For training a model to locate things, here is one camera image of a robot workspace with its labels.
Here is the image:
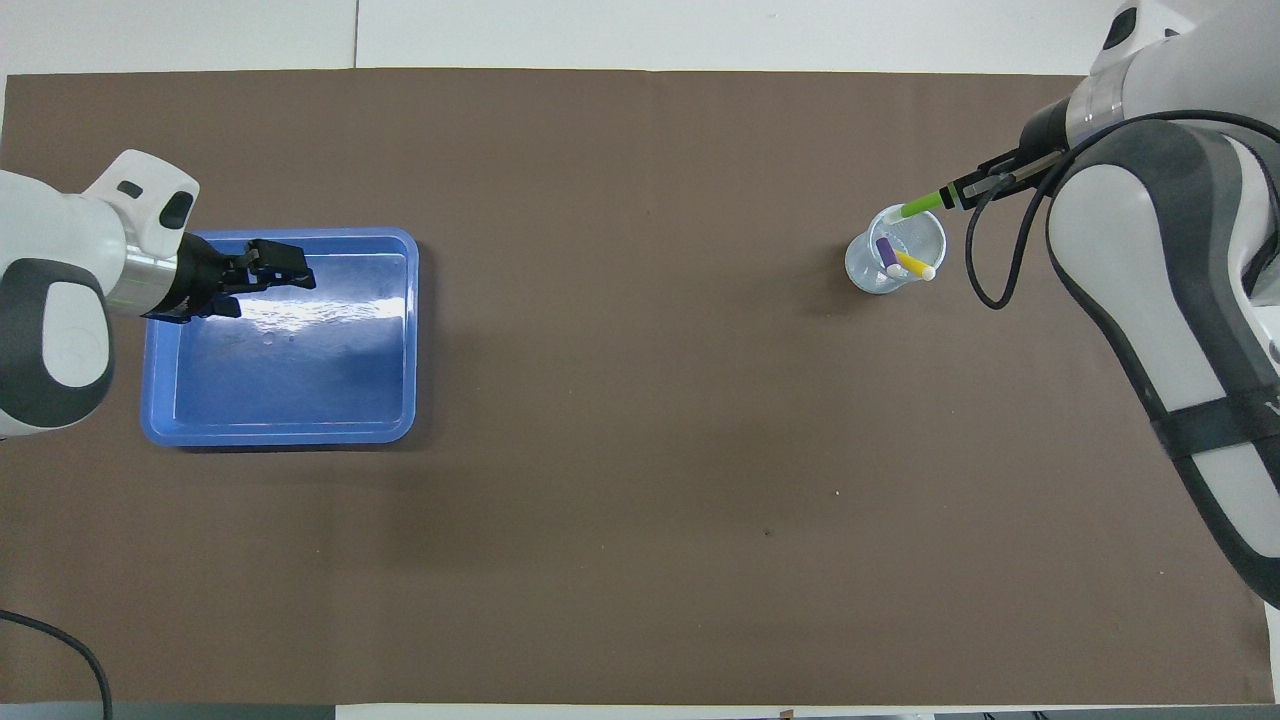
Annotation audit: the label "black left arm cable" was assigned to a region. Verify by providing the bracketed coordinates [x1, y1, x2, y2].
[0, 608, 114, 720]

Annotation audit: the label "blue plastic tray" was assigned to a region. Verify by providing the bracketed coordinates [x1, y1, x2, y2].
[140, 228, 420, 448]

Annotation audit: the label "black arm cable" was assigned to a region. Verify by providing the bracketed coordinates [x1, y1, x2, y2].
[0, 608, 114, 720]
[964, 108, 1280, 311]

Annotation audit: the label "brown table mat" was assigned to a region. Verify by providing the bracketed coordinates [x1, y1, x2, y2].
[0, 68, 1269, 707]

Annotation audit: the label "translucent plastic cup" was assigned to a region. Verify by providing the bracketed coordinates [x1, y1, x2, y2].
[845, 203, 947, 295]

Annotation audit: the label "green pen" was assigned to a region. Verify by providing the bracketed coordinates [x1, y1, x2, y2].
[885, 190, 947, 227]

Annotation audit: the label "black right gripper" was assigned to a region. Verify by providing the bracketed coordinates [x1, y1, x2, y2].
[940, 98, 1077, 211]

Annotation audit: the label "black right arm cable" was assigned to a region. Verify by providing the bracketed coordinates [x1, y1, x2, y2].
[964, 108, 1280, 311]

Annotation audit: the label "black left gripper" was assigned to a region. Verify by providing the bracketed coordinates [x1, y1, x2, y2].
[143, 232, 318, 325]

